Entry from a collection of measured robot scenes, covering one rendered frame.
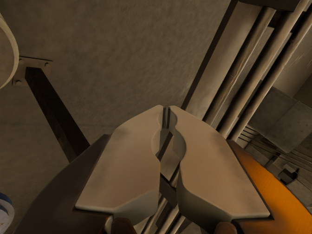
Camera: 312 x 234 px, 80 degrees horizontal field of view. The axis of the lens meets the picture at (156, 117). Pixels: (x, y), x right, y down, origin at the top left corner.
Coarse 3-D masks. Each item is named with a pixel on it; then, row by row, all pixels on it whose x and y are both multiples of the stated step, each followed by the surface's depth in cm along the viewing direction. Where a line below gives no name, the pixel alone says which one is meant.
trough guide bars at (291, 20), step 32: (256, 0) 17; (288, 0) 16; (256, 32) 17; (288, 32) 16; (256, 64) 18; (224, 96) 20; (256, 96) 23; (224, 128) 20; (160, 192) 27; (160, 224) 28
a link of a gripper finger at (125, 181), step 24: (144, 120) 10; (120, 144) 9; (144, 144) 9; (96, 168) 7; (120, 168) 7; (144, 168) 7; (96, 192) 6; (120, 192) 6; (144, 192) 6; (120, 216) 6; (144, 216) 7
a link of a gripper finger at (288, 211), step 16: (240, 160) 8; (256, 160) 8; (256, 176) 7; (272, 176) 7; (272, 192) 7; (288, 192) 7; (272, 208) 6; (288, 208) 6; (304, 208) 6; (240, 224) 6; (256, 224) 6; (272, 224) 6; (288, 224) 6; (304, 224) 6
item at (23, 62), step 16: (32, 64) 70; (48, 64) 73; (16, 80) 70; (32, 80) 65; (48, 80) 68; (48, 96) 61; (48, 112) 57; (64, 112) 57; (64, 128) 52; (64, 144) 51; (80, 144) 50
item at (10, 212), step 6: (0, 198) 47; (6, 198) 49; (0, 204) 48; (6, 204) 49; (12, 204) 52; (0, 210) 47; (6, 210) 50; (12, 210) 52; (0, 216) 48; (6, 216) 50; (12, 216) 53; (0, 222) 50; (6, 222) 51; (0, 228) 51; (6, 228) 53
